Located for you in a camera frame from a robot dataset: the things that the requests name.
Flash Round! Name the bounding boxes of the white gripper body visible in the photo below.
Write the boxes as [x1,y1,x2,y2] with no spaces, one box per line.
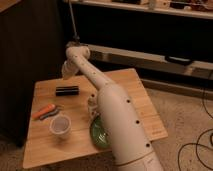
[61,60,79,80]

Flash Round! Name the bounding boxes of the black eraser block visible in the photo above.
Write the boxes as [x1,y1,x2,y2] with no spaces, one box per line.
[55,86,79,96]

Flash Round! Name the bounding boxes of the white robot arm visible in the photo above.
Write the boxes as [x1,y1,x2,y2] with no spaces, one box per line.
[62,46,163,171]

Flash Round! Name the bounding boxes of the metal pole stand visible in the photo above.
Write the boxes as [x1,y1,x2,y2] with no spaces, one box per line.
[68,0,80,46]

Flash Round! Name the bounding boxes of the small white bottle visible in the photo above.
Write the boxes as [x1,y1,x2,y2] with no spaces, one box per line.
[87,94,97,118]

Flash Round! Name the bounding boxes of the dark cabinet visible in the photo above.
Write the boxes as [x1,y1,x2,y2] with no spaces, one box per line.
[0,0,64,147]

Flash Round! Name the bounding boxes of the clear plastic cup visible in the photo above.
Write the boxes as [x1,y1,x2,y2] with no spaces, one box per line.
[49,115,71,139]

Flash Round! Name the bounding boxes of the wooden table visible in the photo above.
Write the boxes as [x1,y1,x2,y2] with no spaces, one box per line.
[23,68,168,169]

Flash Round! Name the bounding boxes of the green round plate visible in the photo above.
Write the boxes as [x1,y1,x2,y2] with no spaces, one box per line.
[90,116,109,149]

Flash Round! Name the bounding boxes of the black object on shelf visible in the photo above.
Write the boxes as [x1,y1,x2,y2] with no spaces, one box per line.
[164,56,194,66]

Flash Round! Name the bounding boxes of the white lower shelf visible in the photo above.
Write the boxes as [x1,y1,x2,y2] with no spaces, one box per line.
[65,41,213,81]

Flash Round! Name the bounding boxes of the upper shelf with items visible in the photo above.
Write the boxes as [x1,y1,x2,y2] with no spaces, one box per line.
[63,0,213,20]

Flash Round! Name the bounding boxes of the orange handled tool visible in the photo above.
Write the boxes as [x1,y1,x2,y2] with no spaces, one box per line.
[31,104,60,120]

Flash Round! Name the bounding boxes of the black floor cable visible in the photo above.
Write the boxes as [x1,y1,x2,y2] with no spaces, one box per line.
[177,71,213,171]

